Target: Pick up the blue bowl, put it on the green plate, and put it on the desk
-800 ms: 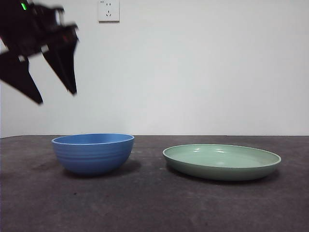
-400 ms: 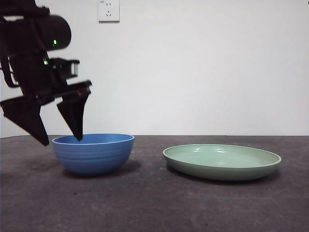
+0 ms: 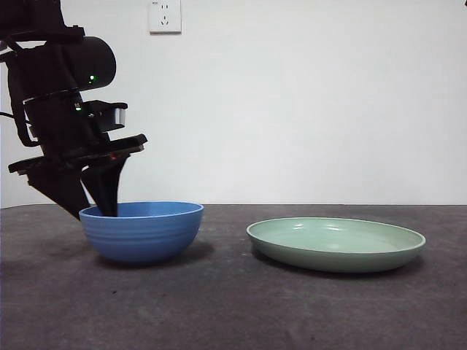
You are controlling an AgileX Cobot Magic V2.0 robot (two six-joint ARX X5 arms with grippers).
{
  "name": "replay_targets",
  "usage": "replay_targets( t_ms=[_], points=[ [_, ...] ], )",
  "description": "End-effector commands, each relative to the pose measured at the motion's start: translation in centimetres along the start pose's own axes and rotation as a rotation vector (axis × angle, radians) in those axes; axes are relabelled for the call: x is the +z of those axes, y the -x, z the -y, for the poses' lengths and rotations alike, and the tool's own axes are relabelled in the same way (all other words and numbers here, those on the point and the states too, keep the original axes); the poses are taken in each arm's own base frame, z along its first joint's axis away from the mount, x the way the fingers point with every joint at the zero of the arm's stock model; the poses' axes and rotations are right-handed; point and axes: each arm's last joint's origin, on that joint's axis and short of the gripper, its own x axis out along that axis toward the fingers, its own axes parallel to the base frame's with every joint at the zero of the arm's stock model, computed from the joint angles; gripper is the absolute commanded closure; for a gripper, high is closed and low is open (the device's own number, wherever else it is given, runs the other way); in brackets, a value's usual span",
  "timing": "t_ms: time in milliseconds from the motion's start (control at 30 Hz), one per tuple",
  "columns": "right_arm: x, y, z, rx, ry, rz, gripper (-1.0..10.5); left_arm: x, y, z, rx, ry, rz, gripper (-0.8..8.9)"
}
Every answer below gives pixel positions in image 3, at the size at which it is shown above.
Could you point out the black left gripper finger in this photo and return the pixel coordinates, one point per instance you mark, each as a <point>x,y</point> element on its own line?
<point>109,189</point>
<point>54,189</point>

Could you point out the blue bowl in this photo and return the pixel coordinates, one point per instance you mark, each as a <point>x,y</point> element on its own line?
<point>142,237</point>

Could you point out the green plate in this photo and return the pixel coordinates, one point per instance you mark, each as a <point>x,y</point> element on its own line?
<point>335,248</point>

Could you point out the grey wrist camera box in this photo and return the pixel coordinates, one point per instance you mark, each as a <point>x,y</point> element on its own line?
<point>116,116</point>

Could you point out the white wall power outlet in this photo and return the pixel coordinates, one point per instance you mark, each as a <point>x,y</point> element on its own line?
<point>165,16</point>

